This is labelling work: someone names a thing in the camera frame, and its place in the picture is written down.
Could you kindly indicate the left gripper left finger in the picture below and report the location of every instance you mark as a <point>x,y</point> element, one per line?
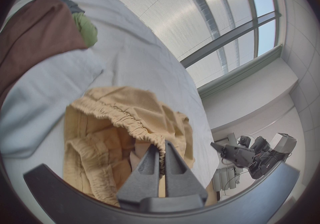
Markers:
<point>142,180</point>

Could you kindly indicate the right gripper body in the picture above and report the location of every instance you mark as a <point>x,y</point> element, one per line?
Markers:
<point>238,155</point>

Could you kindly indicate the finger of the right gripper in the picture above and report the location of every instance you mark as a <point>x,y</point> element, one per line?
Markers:
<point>218,148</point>

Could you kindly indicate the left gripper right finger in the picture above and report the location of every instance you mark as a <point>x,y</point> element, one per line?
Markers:
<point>180,178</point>

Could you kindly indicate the tan shorts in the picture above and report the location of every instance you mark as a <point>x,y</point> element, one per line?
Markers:
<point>100,130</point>

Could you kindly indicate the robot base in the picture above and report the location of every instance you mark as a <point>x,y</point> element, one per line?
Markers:
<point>222,178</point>

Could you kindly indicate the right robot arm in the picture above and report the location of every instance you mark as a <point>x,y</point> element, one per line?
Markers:
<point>260,145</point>

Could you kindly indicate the bed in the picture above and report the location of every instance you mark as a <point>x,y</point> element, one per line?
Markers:
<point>140,63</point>

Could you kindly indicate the white pillow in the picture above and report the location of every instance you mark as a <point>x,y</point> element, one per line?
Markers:
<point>50,93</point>

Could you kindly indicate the window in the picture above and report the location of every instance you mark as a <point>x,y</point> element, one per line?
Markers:
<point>200,18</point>

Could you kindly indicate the green garment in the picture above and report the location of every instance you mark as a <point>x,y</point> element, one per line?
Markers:
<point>86,29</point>

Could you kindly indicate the brown garment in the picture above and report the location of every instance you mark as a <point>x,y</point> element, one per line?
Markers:
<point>37,35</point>

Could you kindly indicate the black garment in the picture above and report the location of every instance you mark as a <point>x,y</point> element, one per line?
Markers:
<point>70,4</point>

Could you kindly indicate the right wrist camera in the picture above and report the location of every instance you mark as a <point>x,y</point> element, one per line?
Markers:
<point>243,140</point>

